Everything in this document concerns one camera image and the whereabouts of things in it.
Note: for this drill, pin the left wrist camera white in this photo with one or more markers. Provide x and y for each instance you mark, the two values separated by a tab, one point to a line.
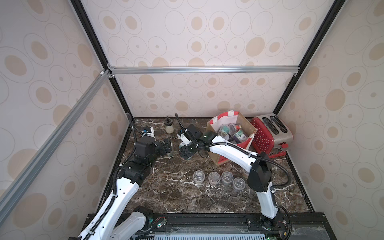
148	132

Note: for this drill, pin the seed jar orange label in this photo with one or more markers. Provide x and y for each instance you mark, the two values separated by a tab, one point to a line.
198	177

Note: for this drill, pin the seed jar yellow label back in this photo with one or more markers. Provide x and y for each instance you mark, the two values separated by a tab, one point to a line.
245	174

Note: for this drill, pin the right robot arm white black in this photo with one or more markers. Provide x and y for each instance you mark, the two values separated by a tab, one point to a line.
258	167

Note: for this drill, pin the seed jar red label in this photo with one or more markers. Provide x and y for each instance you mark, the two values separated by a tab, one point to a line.
227	178

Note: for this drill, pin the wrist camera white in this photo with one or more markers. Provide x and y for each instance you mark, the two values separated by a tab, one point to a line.
148	132
181	135

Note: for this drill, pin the red silver toaster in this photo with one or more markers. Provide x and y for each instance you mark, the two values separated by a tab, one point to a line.
273	137

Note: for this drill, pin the red burlap canvas bag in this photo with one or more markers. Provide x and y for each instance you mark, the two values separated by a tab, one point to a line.
233	117

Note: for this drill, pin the small jar red label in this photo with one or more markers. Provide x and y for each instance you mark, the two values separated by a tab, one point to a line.
234	127

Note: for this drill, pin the wide jar purple flower label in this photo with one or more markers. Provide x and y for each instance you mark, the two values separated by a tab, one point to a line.
240	136

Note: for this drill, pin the glass sugar jar black lid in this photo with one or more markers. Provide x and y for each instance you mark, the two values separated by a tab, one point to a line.
168	125

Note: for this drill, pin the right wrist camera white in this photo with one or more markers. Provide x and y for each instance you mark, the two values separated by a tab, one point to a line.
181	135

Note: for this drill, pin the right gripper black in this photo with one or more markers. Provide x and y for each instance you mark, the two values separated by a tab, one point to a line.
186	148

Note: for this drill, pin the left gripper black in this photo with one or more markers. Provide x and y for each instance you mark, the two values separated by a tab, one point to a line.
164	149

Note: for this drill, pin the seed jar sunflower label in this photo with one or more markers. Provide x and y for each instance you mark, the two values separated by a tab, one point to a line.
170	153

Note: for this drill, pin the horizontal aluminium rail back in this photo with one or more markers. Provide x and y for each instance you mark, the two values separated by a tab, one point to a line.
202	70

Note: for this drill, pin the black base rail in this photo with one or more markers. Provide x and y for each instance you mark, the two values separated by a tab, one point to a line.
294	226

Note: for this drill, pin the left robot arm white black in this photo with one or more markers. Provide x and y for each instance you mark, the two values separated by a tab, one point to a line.
126	181

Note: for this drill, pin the aluminium rail left wall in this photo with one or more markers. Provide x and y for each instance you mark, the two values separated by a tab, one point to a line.
29	173

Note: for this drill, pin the seed jar green label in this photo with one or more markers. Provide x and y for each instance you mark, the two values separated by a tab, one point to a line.
224	131

